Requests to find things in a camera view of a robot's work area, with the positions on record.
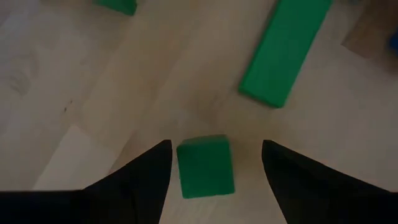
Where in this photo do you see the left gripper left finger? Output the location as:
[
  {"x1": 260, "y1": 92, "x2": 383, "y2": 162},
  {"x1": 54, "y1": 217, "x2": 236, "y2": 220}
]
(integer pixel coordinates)
[{"x1": 0, "y1": 139, "x2": 173, "y2": 224}]

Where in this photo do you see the blue block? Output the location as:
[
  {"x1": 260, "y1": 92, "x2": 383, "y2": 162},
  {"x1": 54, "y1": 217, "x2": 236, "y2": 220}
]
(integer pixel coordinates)
[{"x1": 388, "y1": 32, "x2": 398, "y2": 58}]

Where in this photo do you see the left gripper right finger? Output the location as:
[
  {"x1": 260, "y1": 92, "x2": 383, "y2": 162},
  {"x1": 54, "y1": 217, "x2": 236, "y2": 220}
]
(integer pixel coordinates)
[{"x1": 261, "y1": 139, "x2": 398, "y2": 224}]

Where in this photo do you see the green cube block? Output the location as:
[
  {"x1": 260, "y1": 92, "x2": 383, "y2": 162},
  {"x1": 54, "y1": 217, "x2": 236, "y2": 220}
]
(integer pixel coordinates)
[{"x1": 176, "y1": 134, "x2": 236, "y2": 200}]

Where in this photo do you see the long green block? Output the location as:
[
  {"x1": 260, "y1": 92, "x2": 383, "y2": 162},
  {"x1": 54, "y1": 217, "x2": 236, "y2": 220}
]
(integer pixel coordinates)
[{"x1": 238, "y1": 0, "x2": 334, "y2": 110}]

